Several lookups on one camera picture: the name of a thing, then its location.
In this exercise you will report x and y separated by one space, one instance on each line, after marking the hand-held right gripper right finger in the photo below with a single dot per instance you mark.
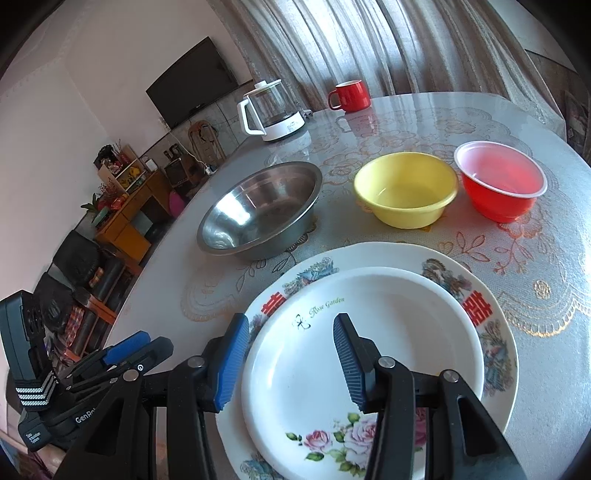
346 360

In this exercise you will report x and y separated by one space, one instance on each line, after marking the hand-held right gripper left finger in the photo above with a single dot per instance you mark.
231 364

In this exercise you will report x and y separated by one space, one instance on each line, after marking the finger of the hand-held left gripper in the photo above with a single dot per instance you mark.
127 347
152 353

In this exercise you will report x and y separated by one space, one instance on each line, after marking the small white rose plate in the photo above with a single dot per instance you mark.
392 323

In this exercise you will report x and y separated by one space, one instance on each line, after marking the scalloped plate with red print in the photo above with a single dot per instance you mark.
489 323

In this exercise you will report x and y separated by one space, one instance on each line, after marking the stainless steel bowl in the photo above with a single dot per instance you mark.
258 207

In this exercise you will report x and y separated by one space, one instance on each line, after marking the yellow plastic bowl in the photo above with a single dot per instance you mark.
406 189

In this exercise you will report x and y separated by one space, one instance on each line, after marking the red plastic bowl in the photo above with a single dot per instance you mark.
498 175

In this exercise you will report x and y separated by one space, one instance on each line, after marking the black chair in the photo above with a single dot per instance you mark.
78 258

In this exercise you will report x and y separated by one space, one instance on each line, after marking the wooden desk cabinet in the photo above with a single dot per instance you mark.
124 221

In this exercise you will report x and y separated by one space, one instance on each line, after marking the green potted plant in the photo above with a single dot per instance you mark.
94 210

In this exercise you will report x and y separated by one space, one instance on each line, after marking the pink bag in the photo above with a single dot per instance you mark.
176 203

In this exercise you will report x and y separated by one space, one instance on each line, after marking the small wooden shelf rack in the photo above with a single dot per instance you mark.
124 173

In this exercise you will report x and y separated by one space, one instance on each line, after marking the small dark appliance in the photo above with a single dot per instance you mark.
175 170

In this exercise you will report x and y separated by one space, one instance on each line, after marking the white power strip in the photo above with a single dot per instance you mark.
210 170

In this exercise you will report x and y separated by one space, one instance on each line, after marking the woven wooden chair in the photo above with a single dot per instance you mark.
205 138

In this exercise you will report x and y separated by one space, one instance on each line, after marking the white glass electric kettle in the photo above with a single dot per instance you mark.
281 127

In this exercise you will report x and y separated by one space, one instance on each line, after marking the red mug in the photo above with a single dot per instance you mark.
353 97

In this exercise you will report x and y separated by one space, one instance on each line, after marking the beige sheer curtain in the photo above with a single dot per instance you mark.
369 41

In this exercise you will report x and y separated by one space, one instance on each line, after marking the cluttered bag pile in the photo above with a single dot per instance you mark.
577 115

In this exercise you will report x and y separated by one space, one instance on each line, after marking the black wall television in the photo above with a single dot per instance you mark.
194 83

